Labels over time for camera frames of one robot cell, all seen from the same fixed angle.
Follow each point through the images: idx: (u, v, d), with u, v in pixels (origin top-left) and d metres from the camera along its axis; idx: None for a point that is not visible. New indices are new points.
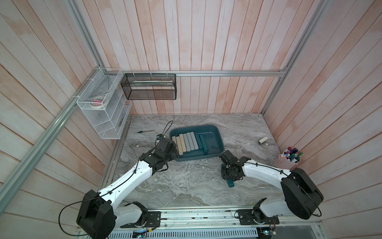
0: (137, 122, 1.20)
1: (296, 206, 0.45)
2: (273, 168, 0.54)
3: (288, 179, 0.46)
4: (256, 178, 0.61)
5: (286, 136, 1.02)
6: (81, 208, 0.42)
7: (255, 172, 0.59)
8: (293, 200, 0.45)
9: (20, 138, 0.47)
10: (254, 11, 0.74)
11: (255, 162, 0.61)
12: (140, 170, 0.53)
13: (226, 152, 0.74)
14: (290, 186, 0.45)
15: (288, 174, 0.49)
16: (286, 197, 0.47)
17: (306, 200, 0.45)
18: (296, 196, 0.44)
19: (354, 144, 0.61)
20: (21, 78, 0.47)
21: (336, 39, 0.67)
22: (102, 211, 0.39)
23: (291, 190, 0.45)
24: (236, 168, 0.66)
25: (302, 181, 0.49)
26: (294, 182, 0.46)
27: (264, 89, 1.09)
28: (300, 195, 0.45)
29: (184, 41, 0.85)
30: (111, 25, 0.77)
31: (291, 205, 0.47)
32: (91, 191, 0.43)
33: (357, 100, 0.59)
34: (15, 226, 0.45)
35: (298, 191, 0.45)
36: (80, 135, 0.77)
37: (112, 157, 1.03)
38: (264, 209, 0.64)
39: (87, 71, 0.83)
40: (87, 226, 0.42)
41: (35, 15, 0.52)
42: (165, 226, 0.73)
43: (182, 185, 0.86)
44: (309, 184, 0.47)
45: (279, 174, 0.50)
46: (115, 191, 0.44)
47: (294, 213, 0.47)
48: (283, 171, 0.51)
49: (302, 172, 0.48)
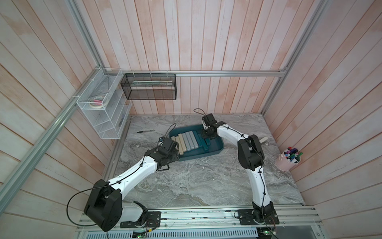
0: (137, 122, 1.20)
1: (242, 160, 0.63)
2: (238, 132, 0.69)
3: (243, 140, 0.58)
4: (225, 137, 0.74)
5: (286, 137, 1.01)
6: (90, 197, 0.43)
7: (225, 133, 0.74)
8: (242, 156, 0.62)
9: (20, 138, 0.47)
10: (254, 10, 0.74)
11: (228, 126, 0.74)
12: (145, 164, 0.55)
13: (209, 115, 0.87)
14: (241, 144, 0.61)
15: (246, 136, 0.65)
16: (238, 154, 0.64)
17: (251, 156, 0.62)
18: (243, 152, 0.61)
19: (354, 144, 0.61)
20: (22, 78, 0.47)
21: (335, 40, 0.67)
22: (112, 198, 0.41)
23: (241, 148, 0.61)
24: (212, 128, 0.81)
25: (254, 144, 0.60)
26: (246, 143, 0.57)
27: (264, 89, 1.09)
28: (246, 152, 0.61)
29: (184, 41, 0.85)
30: (112, 26, 0.78)
31: (239, 158, 0.65)
32: (100, 180, 0.44)
33: (357, 100, 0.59)
34: (15, 226, 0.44)
35: (246, 149, 0.61)
36: (80, 135, 0.77)
37: (112, 157, 1.03)
38: (255, 198, 0.69)
39: (87, 71, 0.83)
40: (94, 216, 0.43)
41: (35, 15, 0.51)
42: (165, 226, 0.73)
43: (182, 185, 0.86)
44: (256, 147, 0.63)
45: (239, 136, 0.66)
46: (124, 181, 0.46)
47: (241, 164, 0.65)
48: (244, 134, 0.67)
49: (255, 138, 0.63)
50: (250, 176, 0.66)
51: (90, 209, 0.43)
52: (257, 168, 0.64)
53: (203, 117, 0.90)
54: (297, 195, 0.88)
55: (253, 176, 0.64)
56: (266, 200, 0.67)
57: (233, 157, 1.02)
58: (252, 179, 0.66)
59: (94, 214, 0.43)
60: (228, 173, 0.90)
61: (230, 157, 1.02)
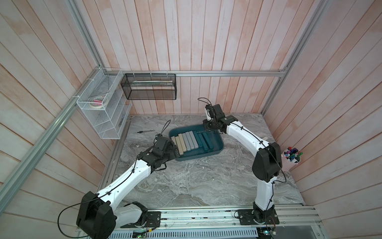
0: (137, 122, 1.20)
1: (259, 170, 0.54)
2: (255, 137, 0.57)
3: (263, 150, 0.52)
4: (237, 139, 0.63)
5: (286, 137, 1.01)
6: (80, 210, 0.42)
7: (237, 134, 0.62)
8: (260, 166, 0.53)
9: (20, 138, 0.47)
10: (254, 11, 0.74)
11: (241, 127, 0.63)
12: (138, 169, 0.52)
13: (215, 107, 0.72)
14: (262, 155, 0.51)
15: (265, 144, 0.54)
16: (255, 163, 0.55)
17: (270, 167, 0.54)
18: (263, 164, 0.52)
19: (354, 144, 0.61)
20: (22, 78, 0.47)
21: (335, 40, 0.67)
22: (101, 212, 0.39)
23: (262, 159, 0.51)
24: (221, 124, 0.68)
25: (273, 153, 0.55)
26: (267, 153, 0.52)
27: (264, 89, 1.09)
28: (267, 164, 0.53)
29: (184, 40, 0.85)
30: (112, 26, 0.78)
31: (255, 168, 0.56)
32: (89, 193, 0.42)
33: (357, 100, 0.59)
34: (15, 226, 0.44)
35: (267, 160, 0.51)
36: (80, 135, 0.77)
37: (112, 157, 1.03)
38: (258, 201, 0.67)
39: (87, 71, 0.83)
40: (86, 228, 0.41)
41: (35, 15, 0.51)
42: (165, 226, 0.73)
43: (182, 185, 0.86)
44: (276, 157, 0.54)
45: (258, 143, 0.55)
46: (114, 192, 0.44)
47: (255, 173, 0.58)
48: (263, 141, 0.56)
49: (277, 146, 0.53)
50: (260, 183, 0.60)
51: (82, 222, 0.42)
52: (272, 179, 0.58)
53: (209, 107, 0.74)
54: (297, 195, 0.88)
55: (265, 185, 0.58)
56: (270, 204, 0.66)
57: (233, 157, 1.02)
58: (261, 185, 0.60)
59: (87, 227, 0.42)
60: (228, 173, 0.90)
61: (230, 157, 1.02)
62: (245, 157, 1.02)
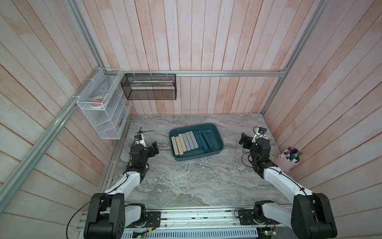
0: (137, 122, 1.20)
1: (300, 224, 0.43)
2: (296, 183, 0.50)
3: (304, 198, 0.43)
4: (275, 184, 0.57)
5: (286, 137, 1.01)
6: (89, 213, 0.42)
7: (275, 179, 0.57)
8: (299, 218, 0.43)
9: (20, 138, 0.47)
10: (254, 11, 0.74)
11: (279, 171, 0.58)
12: (131, 175, 0.59)
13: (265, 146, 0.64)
14: (301, 202, 0.43)
15: (308, 193, 0.46)
16: (293, 214, 0.45)
17: (313, 222, 0.43)
18: (302, 214, 0.42)
19: (354, 144, 0.61)
20: (22, 79, 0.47)
21: (335, 40, 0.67)
22: (117, 198, 0.44)
23: (301, 207, 0.43)
24: (258, 168, 0.66)
25: (320, 208, 0.45)
26: (309, 202, 0.47)
27: (264, 89, 1.09)
28: (307, 215, 0.42)
29: (184, 41, 0.85)
30: (112, 26, 0.78)
31: (295, 221, 0.45)
32: (96, 194, 0.44)
33: (357, 100, 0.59)
34: (15, 225, 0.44)
35: (308, 211, 0.43)
36: (80, 135, 0.77)
37: (112, 157, 1.03)
38: (267, 211, 0.63)
39: (87, 71, 0.83)
40: (102, 226, 0.41)
41: (35, 15, 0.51)
42: (165, 226, 0.73)
43: (182, 185, 0.86)
44: (325, 214, 0.43)
45: (298, 189, 0.48)
46: (118, 189, 0.48)
47: (295, 230, 0.45)
48: (305, 189, 0.47)
49: (324, 199, 0.43)
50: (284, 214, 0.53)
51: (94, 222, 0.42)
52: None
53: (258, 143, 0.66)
54: None
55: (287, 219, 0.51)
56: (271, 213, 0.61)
57: (233, 157, 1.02)
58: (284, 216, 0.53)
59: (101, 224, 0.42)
60: (228, 173, 0.90)
61: (230, 157, 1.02)
62: (245, 157, 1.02)
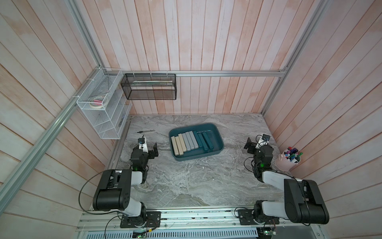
0: (137, 122, 1.20)
1: (290, 204, 0.46)
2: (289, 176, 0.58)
3: (293, 180, 0.48)
4: (271, 184, 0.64)
5: (286, 137, 1.01)
6: (100, 183, 0.48)
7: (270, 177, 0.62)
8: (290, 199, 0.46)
9: (20, 138, 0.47)
10: (254, 11, 0.74)
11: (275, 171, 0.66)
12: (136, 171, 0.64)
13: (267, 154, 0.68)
14: (289, 182, 0.48)
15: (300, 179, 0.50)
16: (285, 196, 0.48)
17: (301, 201, 0.45)
18: (291, 193, 0.46)
19: (354, 144, 0.61)
20: (22, 79, 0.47)
21: (335, 40, 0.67)
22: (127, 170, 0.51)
23: (289, 186, 0.47)
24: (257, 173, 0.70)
25: (310, 193, 0.46)
26: (297, 183, 0.50)
27: (264, 89, 1.09)
28: (295, 194, 0.46)
29: (184, 41, 0.85)
30: (112, 26, 0.78)
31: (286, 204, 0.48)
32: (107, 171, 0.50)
33: (357, 100, 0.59)
34: (15, 225, 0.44)
35: (296, 190, 0.46)
36: (80, 135, 0.77)
37: (112, 157, 1.03)
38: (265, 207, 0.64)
39: (87, 71, 0.83)
40: (111, 192, 0.46)
41: (35, 15, 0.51)
42: (165, 226, 0.73)
43: (182, 185, 0.86)
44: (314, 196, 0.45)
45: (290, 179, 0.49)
46: None
47: (287, 214, 0.47)
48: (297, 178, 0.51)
49: (312, 182, 0.47)
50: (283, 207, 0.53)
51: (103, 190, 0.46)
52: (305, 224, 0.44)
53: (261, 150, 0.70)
54: None
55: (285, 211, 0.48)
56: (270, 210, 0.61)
57: (233, 157, 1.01)
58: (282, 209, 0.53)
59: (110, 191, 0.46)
60: (228, 173, 0.90)
61: (230, 157, 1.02)
62: (245, 157, 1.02)
